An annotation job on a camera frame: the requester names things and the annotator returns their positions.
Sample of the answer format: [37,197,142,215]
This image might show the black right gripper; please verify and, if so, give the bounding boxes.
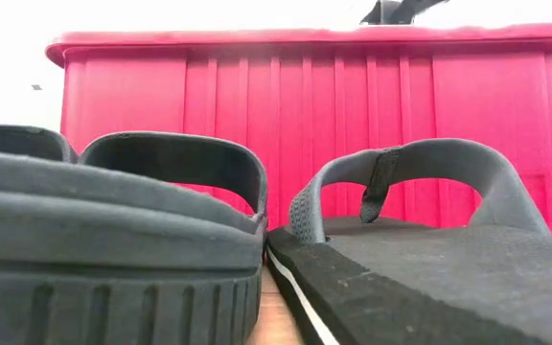
[359,0,449,26]

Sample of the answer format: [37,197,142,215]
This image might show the red plastic bin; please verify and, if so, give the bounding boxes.
[44,22,552,239]

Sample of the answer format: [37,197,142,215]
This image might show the black flip-flop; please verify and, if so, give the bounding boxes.
[265,137,552,345]

